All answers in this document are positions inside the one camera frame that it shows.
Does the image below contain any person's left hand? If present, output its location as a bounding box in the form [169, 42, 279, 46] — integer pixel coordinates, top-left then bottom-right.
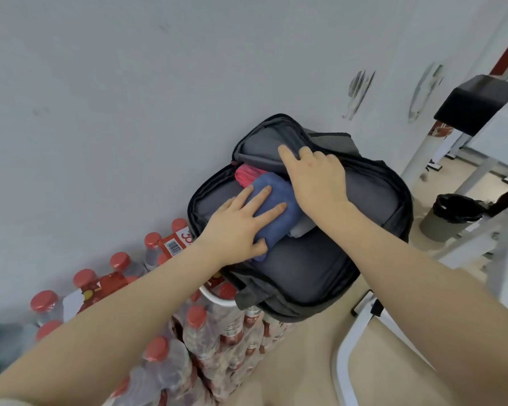
[199, 185, 288, 267]

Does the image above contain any person's right hand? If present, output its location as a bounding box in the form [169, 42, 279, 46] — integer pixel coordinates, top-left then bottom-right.
[278, 145, 352, 227]

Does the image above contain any pack of red-capped water bottles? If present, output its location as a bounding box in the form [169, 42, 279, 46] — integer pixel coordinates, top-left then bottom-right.
[30, 218, 295, 406]

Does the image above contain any person's right forearm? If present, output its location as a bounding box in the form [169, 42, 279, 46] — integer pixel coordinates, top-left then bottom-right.
[311, 202, 508, 406]

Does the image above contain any black backpack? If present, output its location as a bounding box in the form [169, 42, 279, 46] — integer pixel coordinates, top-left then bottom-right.
[187, 113, 415, 323]

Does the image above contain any white tubular metal frame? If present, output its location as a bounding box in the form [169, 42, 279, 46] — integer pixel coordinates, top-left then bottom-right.
[332, 289, 435, 406]

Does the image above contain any black padded seat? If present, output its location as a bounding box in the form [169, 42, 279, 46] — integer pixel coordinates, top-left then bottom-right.
[433, 74, 508, 137]

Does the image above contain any grey folded cloth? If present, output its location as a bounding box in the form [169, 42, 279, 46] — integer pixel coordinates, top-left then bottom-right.
[287, 215, 318, 240]

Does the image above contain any white round stool rim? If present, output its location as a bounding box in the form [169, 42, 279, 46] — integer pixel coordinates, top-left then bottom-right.
[198, 285, 238, 308]

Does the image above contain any person's left forearm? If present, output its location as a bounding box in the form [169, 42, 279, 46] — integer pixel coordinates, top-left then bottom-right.
[0, 239, 227, 406]

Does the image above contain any white metal equipment frame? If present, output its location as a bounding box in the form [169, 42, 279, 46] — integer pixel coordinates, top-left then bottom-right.
[400, 80, 508, 311]

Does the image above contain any grey bin with black bag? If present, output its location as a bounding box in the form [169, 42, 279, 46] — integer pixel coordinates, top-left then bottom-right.
[419, 193, 488, 243]

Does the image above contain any blue cloth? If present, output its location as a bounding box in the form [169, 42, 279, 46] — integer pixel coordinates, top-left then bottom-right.
[240, 172, 306, 262]

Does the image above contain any pink folded cloth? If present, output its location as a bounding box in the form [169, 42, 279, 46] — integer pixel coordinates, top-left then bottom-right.
[235, 163, 272, 189]

